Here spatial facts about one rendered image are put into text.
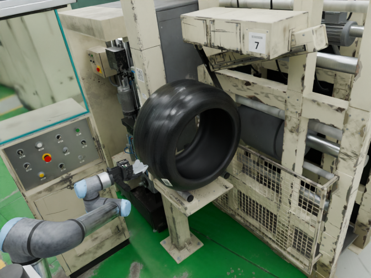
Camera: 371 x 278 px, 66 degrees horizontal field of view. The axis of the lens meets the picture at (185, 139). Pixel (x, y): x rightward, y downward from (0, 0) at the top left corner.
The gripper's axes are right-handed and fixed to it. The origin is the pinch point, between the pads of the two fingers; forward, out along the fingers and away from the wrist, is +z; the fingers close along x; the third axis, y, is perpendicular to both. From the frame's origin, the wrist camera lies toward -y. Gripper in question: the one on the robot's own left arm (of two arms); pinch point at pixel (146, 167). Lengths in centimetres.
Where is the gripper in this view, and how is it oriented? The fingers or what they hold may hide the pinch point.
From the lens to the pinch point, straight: 149.0
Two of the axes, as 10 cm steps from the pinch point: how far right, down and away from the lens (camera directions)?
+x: -6.0, -3.7, 7.1
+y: -0.2, -8.8, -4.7
